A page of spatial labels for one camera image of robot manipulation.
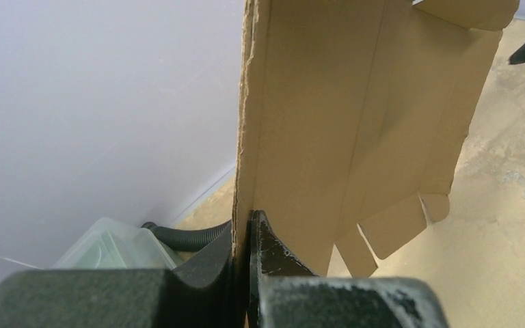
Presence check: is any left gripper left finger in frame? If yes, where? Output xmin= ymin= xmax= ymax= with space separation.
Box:
xmin=0 ymin=228 xmax=236 ymax=327

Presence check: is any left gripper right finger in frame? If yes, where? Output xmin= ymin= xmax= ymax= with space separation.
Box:
xmin=247 ymin=210 xmax=449 ymax=328

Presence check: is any brown cardboard box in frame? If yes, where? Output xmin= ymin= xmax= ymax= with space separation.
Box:
xmin=232 ymin=1 xmax=519 ymax=277

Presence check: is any clear plastic storage bin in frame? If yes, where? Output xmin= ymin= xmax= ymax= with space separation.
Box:
xmin=53 ymin=217 xmax=183 ymax=269

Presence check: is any black corrugated hose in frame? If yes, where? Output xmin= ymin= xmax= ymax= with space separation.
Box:
xmin=141 ymin=219 xmax=232 ymax=253

